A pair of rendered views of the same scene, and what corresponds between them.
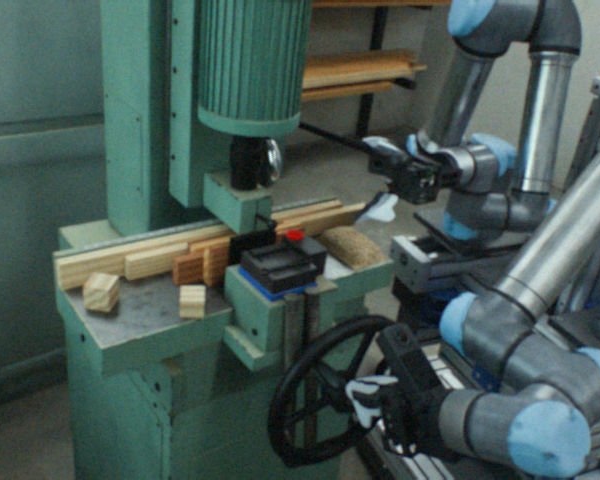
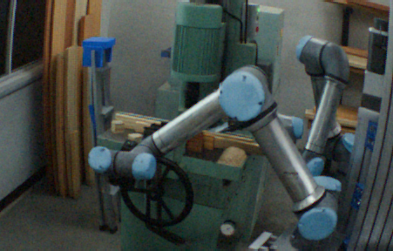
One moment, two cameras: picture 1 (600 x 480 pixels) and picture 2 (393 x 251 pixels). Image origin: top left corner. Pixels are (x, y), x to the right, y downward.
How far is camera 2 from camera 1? 1.64 m
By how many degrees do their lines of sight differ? 51
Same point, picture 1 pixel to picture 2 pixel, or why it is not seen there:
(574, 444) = (98, 159)
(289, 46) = (192, 44)
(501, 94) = not seen: outside the picture
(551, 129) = (320, 116)
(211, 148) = not seen: hidden behind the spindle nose
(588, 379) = (129, 154)
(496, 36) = (308, 64)
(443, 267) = not seen: hidden behind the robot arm
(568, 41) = (331, 71)
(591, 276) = (343, 218)
